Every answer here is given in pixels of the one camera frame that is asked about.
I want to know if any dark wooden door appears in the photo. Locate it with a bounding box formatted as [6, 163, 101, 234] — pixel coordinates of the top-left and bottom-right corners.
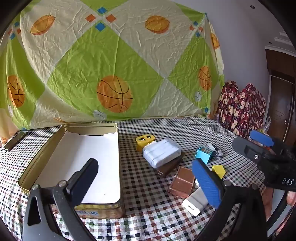
[265, 45, 296, 149]

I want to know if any clear plastic bags pile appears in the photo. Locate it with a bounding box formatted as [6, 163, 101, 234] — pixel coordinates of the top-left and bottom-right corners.
[258, 116, 272, 135]

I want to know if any teal box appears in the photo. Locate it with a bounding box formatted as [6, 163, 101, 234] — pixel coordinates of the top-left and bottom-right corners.
[196, 147, 214, 165]

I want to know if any brown translucent compact case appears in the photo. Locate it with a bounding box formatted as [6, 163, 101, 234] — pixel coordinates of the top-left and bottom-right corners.
[167, 166, 197, 199]

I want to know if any dark brown flat comb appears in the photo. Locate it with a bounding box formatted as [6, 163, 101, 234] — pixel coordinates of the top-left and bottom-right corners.
[154, 152, 186, 178]

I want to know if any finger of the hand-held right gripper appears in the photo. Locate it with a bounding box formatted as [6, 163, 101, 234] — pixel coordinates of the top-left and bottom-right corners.
[249, 130, 288, 153]
[232, 137, 266, 163]

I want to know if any red plaid bear-print cloth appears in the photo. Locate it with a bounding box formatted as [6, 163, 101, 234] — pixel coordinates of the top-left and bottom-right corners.
[215, 81, 267, 141]

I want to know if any green cream ball-print bedsheet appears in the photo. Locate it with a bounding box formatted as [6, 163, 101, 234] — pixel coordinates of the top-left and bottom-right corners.
[0, 0, 226, 139]

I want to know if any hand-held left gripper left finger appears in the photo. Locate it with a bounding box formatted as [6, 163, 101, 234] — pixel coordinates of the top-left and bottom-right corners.
[22, 158, 100, 241]

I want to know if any yellow face box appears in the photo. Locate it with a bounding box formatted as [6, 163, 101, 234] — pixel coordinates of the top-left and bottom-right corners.
[136, 134, 156, 152]

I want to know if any white rectangular box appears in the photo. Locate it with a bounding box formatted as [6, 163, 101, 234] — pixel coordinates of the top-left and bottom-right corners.
[182, 186, 209, 216]

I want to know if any checkered tablecloth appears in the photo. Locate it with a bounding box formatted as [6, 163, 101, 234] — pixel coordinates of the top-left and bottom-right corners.
[0, 116, 278, 241]

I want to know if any black sequined hair clip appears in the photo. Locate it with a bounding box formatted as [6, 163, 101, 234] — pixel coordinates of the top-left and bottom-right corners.
[206, 142, 223, 160]

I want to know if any small yellow block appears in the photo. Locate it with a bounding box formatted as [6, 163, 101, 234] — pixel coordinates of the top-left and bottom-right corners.
[211, 165, 226, 179]

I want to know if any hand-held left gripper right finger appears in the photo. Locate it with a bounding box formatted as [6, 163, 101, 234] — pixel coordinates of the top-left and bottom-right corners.
[192, 158, 274, 241]

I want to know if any gold metal tin box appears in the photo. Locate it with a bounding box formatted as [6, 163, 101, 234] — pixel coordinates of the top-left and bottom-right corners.
[18, 122, 126, 219]

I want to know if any white ribbed pack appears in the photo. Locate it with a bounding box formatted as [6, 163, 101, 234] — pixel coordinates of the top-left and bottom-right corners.
[142, 138, 182, 169]

